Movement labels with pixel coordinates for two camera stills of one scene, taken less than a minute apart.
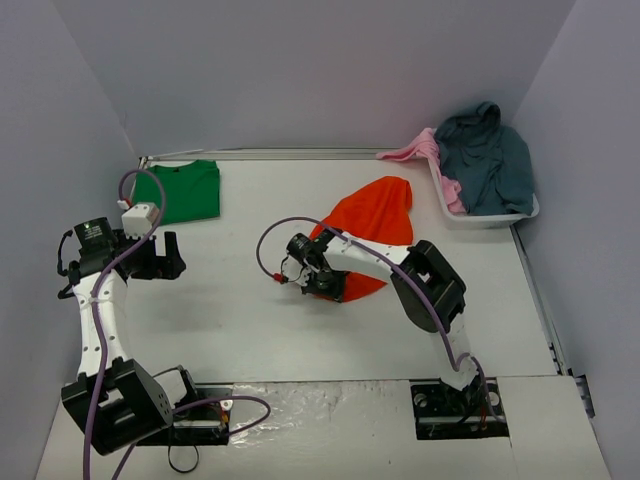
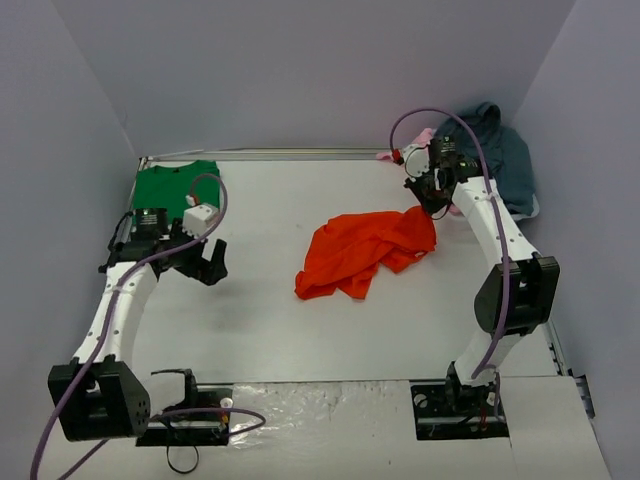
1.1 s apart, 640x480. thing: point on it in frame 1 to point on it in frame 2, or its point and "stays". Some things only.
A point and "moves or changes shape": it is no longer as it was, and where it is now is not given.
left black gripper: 158,258 to 192,258
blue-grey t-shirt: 490,161 stays
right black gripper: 330,288 to 430,192
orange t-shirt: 381,212 moves or changes shape
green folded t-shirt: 192,190 stays
